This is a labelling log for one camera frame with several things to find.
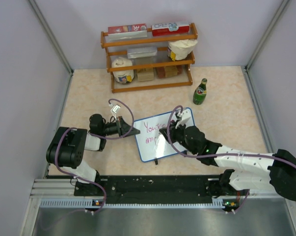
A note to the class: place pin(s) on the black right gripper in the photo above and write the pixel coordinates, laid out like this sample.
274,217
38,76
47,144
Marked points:
173,131

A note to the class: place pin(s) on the white flour bag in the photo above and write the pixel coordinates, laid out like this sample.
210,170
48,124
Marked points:
180,49
123,76

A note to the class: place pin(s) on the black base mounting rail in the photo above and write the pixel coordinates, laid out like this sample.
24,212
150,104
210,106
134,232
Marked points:
181,189

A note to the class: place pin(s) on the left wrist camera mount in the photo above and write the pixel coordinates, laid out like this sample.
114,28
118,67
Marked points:
114,109

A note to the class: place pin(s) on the red white wrap box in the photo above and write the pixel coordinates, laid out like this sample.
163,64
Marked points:
161,29

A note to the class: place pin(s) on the blue framed whiteboard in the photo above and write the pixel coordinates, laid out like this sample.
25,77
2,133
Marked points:
150,142

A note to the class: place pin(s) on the white flour bag left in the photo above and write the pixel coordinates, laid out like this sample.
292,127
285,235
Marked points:
123,76

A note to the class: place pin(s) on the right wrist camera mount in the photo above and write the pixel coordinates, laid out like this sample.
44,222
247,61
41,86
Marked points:
182,117

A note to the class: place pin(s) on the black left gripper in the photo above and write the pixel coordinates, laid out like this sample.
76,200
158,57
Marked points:
123,128

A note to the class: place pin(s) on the clear plastic container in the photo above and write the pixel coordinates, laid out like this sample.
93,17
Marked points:
142,55

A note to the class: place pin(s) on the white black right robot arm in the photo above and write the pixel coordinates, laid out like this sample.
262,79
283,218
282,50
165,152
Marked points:
244,170

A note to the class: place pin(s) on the red foil roll box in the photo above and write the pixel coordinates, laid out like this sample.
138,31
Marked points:
127,32

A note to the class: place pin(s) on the white flour bag right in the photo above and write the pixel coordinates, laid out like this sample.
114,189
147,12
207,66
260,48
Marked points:
180,49

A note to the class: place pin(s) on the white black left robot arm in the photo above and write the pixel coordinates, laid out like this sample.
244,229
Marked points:
68,146

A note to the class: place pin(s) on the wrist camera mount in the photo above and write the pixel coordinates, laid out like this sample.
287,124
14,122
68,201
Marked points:
182,117
114,109

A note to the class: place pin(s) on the green glass Perrier bottle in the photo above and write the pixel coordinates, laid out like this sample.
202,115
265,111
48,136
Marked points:
200,92

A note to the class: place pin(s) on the brown brick-pattern box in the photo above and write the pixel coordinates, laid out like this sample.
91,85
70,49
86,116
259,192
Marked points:
169,71

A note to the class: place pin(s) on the orange wooden shelf rack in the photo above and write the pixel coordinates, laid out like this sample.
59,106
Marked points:
115,49

